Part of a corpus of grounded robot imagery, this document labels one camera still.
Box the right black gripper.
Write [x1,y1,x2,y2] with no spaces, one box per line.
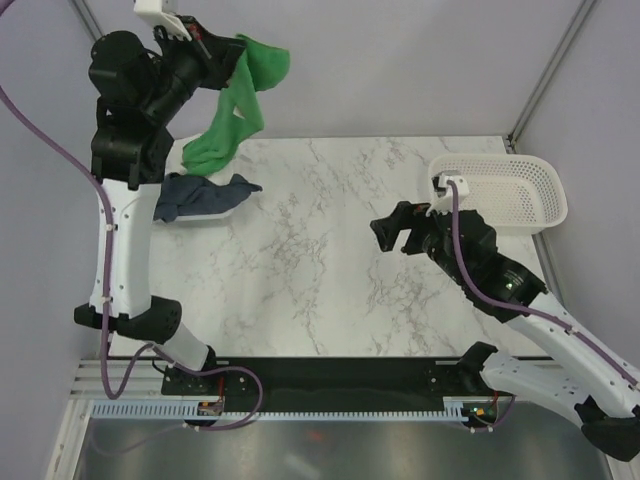
[369,198,469,286]

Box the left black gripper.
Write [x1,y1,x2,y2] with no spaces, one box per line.
[146,16,250,124]

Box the green towel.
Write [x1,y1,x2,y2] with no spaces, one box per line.
[182,34,291,177]

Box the dark blue towel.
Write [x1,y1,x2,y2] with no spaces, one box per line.
[153,173,263,223]

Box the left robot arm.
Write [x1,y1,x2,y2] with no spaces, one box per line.
[74,17,246,394]

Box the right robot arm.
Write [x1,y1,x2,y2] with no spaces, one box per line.
[370,201,639,462]

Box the white towel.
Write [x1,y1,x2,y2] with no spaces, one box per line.
[165,134,235,185]

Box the left white plastic basket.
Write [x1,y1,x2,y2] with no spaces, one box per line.
[169,144,236,224]

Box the white plastic basket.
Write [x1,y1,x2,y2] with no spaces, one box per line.
[169,144,236,224]
[428,153,568,236]

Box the right white plastic basket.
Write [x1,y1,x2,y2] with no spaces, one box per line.
[428,153,568,236]

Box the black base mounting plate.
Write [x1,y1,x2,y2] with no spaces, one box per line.
[159,355,516,415]

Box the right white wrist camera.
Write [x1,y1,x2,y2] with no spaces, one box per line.
[426,170,470,216]

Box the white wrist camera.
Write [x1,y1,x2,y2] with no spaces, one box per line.
[426,170,470,216]
[134,0,191,41]

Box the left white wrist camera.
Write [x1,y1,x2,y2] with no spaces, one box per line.
[134,0,191,41]

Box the white slotted cable duct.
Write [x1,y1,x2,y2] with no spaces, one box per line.
[90,397,497,422]

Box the right aluminium frame post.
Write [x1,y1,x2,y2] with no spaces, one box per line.
[503,0,600,154]

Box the aluminium extrusion rail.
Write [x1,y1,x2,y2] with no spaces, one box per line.
[69,355,571,401]

